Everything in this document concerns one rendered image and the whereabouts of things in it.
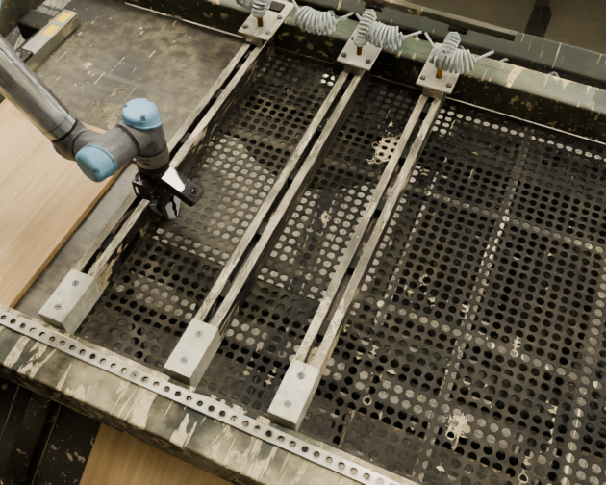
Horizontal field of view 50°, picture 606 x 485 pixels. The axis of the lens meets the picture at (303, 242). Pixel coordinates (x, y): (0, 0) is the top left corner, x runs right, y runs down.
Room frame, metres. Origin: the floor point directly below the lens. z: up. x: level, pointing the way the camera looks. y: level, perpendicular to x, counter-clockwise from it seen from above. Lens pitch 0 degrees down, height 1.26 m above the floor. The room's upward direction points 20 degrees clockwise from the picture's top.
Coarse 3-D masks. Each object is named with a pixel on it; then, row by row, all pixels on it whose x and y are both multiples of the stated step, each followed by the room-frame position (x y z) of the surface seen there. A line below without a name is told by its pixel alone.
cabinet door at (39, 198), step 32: (0, 128) 1.80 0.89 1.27; (32, 128) 1.80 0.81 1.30; (96, 128) 1.80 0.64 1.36; (0, 160) 1.73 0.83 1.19; (32, 160) 1.73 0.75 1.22; (64, 160) 1.74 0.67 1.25; (0, 192) 1.67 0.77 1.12; (32, 192) 1.67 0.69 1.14; (64, 192) 1.67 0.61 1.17; (96, 192) 1.67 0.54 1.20; (0, 224) 1.61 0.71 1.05; (32, 224) 1.61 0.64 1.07; (64, 224) 1.61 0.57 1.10; (0, 256) 1.56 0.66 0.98; (32, 256) 1.55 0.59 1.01; (0, 288) 1.50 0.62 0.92
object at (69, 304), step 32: (256, 32) 1.91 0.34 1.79; (256, 64) 1.93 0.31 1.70; (224, 96) 1.80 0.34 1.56; (192, 128) 1.76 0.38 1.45; (192, 160) 1.74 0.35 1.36; (128, 224) 1.55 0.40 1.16; (96, 256) 1.51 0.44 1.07; (128, 256) 1.58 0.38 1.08; (64, 288) 1.44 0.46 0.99; (96, 288) 1.48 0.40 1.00; (64, 320) 1.40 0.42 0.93
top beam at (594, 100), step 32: (128, 0) 2.14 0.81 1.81; (160, 0) 2.09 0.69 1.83; (192, 0) 2.03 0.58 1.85; (224, 0) 2.01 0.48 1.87; (288, 32) 1.97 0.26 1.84; (352, 32) 1.93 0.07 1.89; (384, 64) 1.92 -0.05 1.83; (416, 64) 1.88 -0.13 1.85; (480, 64) 1.85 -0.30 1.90; (512, 64) 1.86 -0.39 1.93; (448, 96) 1.91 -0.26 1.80; (480, 96) 1.87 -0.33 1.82; (512, 96) 1.82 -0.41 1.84; (544, 96) 1.78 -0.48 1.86; (576, 96) 1.78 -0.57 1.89; (576, 128) 1.82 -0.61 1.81
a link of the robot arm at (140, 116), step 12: (132, 108) 1.34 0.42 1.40; (144, 108) 1.34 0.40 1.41; (156, 108) 1.35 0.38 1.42; (132, 120) 1.32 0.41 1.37; (144, 120) 1.33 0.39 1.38; (156, 120) 1.35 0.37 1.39; (132, 132) 1.33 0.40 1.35; (144, 132) 1.34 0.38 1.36; (156, 132) 1.36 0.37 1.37; (144, 144) 1.36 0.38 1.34; (156, 144) 1.39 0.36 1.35; (144, 156) 1.40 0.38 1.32
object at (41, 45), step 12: (72, 12) 2.06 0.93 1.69; (48, 24) 2.03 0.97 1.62; (60, 24) 2.03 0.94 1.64; (72, 24) 2.06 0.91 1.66; (36, 36) 1.99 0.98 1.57; (48, 36) 1.99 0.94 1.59; (60, 36) 2.02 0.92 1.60; (24, 48) 1.96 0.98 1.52; (36, 48) 1.96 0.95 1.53; (48, 48) 2.00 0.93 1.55; (36, 60) 1.96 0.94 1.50; (0, 96) 1.88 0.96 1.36
